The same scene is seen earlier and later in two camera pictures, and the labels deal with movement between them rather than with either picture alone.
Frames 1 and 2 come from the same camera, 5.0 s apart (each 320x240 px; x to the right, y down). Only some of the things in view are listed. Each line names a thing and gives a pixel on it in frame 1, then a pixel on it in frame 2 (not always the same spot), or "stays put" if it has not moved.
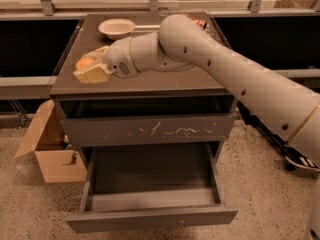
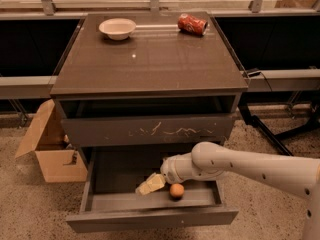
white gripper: [118, 60] → [168, 171]
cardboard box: [46, 137] stays put
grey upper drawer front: [103, 132] stays put
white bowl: [117, 28] stays put
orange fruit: [84, 62] → [176, 189]
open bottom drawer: [137, 186] stays put
